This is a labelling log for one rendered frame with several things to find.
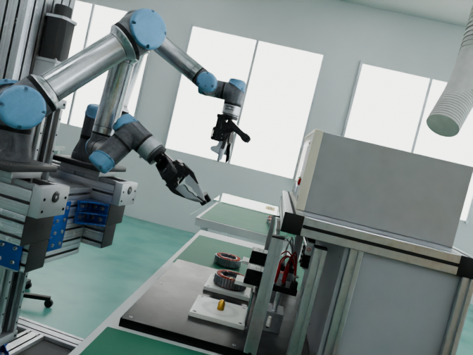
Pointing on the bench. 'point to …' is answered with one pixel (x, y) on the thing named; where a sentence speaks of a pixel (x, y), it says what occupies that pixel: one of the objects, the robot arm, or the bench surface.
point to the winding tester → (382, 187)
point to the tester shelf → (373, 240)
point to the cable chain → (305, 256)
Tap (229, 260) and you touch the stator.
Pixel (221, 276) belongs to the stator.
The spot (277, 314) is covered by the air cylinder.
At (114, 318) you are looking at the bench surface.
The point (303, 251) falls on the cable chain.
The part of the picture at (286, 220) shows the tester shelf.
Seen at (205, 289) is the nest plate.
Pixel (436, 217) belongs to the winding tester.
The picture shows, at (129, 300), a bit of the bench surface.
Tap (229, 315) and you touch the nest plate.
